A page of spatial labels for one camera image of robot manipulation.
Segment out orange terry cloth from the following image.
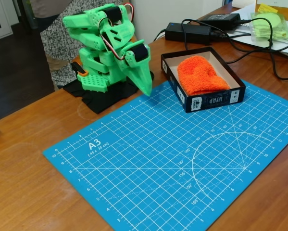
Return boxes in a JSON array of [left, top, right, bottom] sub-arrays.
[[177, 55, 231, 96]]

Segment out black and orange table clamp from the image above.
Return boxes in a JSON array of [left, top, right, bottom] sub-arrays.
[[71, 61, 88, 77]]

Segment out black power adapter blue dot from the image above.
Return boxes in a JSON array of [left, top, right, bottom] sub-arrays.
[[164, 23, 212, 46]]

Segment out black cardboard game box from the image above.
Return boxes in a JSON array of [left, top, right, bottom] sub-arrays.
[[161, 47, 246, 114]]

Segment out person in speckled grey garment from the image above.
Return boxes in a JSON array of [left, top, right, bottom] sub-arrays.
[[29, 0, 132, 91]]

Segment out black power adapter white label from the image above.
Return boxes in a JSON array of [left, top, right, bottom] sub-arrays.
[[201, 13, 242, 31]]

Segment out blue A3 cutting mat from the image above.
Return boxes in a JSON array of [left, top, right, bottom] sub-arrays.
[[42, 80, 288, 231]]

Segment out white paper sheets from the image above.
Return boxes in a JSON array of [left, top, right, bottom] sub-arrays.
[[230, 7, 288, 60]]

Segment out yellow sticky note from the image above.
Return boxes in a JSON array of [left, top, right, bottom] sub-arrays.
[[258, 3, 279, 14]]

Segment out clear bag with green parts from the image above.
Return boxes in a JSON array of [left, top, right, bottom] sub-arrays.
[[250, 11, 288, 42]]

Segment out short black adapter cable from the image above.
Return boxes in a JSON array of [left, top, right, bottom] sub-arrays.
[[153, 28, 167, 42]]

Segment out red white black servo cable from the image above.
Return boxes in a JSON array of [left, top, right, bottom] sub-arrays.
[[98, 18, 126, 61], [123, 2, 135, 25]]

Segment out black plastic base plate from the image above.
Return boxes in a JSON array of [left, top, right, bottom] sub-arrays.
[[63, 71, 155, 114]]

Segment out black adapter output cable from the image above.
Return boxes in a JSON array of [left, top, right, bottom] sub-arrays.
[[210, 30, 288, 64]]

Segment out white door frame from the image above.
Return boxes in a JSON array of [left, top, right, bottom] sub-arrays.
[[0, 0, 13, 43]]

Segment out long looping black power cable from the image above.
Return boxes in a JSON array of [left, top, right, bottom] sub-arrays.
[[181, 18, 288, 80]]

